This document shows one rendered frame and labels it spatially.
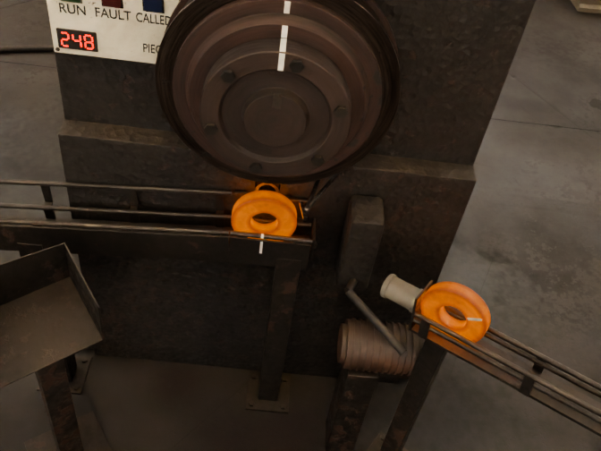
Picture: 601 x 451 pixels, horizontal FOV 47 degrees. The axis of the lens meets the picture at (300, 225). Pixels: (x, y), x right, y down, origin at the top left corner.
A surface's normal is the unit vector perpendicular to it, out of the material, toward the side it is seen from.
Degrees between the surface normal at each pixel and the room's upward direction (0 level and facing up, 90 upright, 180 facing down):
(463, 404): 0
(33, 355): 5
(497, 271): 0
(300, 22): 28
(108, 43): 90
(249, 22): 33
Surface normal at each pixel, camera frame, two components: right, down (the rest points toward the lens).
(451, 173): 0.11, -0.70
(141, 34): -0.04, 0.71
